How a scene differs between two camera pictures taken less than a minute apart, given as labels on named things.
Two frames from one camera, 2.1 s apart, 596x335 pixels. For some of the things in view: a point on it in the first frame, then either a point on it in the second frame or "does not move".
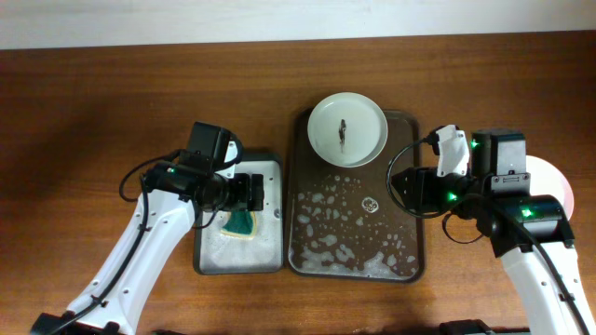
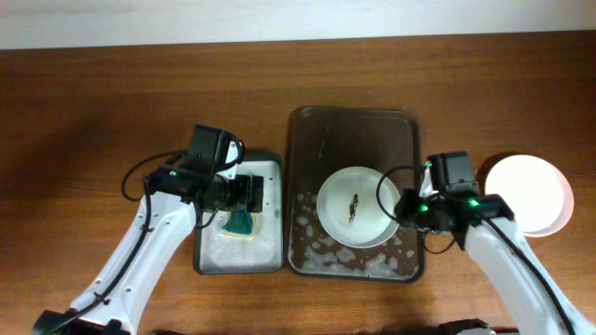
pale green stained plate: (347, 129) to (348, 209)
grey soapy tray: (216, 253) does not move
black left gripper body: (237, 196) does not move
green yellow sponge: (240, 224) does not move
